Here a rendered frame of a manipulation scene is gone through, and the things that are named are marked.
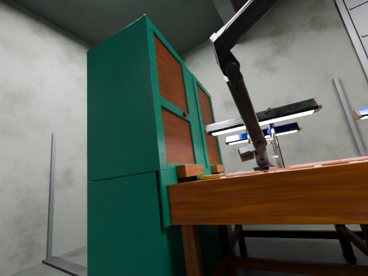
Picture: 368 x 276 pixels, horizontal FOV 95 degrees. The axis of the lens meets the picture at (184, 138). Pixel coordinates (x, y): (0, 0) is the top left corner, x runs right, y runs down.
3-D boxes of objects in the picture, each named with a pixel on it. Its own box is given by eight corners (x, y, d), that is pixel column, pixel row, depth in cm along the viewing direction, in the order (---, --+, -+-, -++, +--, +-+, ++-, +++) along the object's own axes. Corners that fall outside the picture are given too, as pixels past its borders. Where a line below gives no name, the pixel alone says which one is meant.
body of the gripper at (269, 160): (252, 160, 92) (249, 151, 88) (272, 157, 88) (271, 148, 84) (253, 170, 87) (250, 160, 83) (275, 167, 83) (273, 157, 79)
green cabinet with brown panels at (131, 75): (161, 170, 82) (145, 13, 103) (86, 182, 105) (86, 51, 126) (223, 167, 203) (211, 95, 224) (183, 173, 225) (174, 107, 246)
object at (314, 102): (322, 107, 85) (318, 94, 86) (206, 134, 110) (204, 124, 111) (318, 111, 92) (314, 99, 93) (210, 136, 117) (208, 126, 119)
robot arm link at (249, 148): (265, 143, 73) (258, 131, 79) (239, 151, 75) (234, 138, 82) (268, 160, 80) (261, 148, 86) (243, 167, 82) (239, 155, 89)
